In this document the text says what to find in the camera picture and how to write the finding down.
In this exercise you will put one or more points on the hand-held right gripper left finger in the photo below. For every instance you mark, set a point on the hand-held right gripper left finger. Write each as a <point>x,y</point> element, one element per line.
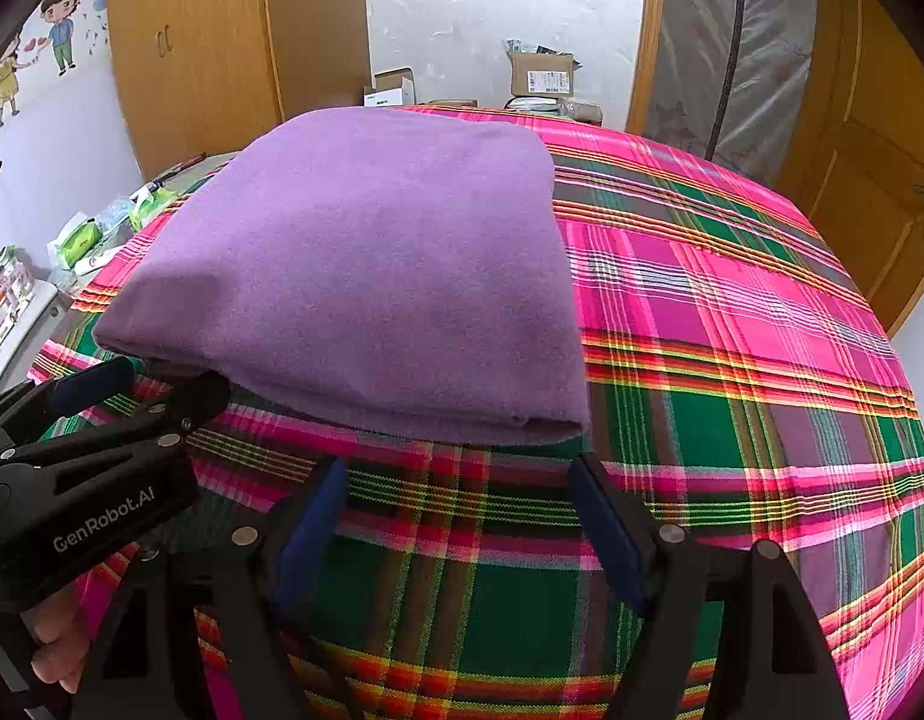
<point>312,532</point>

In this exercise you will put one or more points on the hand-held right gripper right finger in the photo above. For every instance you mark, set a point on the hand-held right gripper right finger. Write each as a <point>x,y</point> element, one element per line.
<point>608,532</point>

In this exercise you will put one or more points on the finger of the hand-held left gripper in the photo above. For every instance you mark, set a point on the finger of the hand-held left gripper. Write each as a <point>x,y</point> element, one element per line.
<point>184,405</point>
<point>87,390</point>

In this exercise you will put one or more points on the purple fleece pants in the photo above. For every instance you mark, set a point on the purple fleece pants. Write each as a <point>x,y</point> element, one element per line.
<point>357,262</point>

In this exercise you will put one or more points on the person's left hand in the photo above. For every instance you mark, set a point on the person's left hand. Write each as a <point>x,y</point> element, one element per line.
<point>57,637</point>

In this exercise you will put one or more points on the colourful small box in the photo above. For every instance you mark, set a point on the colourful small box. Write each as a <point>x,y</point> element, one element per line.
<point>4,300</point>

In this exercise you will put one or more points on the green wet wipes pack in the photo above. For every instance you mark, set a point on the green wet wipes pack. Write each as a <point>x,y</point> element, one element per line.
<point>143,202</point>
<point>79,240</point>

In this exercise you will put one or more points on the pink plaid bed sheet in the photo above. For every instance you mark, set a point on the pink plaid bed sheet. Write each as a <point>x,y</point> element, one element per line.
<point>732,390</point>

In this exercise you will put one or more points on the wooden wardrobe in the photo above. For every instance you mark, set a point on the wooden wardrobe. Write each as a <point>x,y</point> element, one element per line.
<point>207,52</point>

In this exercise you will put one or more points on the white cardboard box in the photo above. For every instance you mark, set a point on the white cardboard box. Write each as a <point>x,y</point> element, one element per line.
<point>387,90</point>

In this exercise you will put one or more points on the plain brown cardboard box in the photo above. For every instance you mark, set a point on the plain brown cardboard box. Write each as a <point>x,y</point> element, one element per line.
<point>451,103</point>

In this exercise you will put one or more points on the brown wrapped package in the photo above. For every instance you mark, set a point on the brown wrapped package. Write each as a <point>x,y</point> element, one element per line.
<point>582,112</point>

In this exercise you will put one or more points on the silver plastic bag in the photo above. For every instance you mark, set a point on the silver plastic bag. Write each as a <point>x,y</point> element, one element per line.
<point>529,103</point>

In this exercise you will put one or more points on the wooden door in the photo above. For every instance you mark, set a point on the wooden door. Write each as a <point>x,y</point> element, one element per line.
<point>874,165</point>

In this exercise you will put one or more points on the labelled cardboard box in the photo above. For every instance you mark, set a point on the labelled cardboard box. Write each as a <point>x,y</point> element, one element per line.
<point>541,79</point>

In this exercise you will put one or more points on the clear plastic doorway curtain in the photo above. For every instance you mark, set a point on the clear plastic doorway curtain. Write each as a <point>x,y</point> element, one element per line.
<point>694,52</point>

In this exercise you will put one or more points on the cartoon wall sticker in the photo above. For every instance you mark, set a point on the cartoon wall sticker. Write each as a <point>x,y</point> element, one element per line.
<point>61,22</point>

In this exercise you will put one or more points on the wooden door frame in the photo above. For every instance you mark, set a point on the wooden door frame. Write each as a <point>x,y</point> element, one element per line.
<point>646,30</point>

